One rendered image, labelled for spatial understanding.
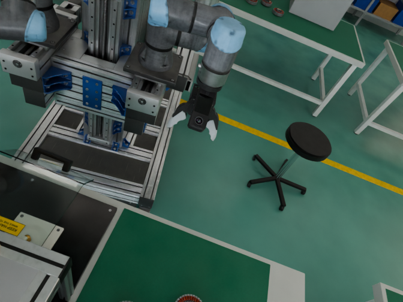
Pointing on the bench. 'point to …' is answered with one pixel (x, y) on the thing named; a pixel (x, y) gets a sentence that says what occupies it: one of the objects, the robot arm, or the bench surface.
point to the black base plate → (82, 233)
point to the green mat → (171, 267)
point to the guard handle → (52, 157)
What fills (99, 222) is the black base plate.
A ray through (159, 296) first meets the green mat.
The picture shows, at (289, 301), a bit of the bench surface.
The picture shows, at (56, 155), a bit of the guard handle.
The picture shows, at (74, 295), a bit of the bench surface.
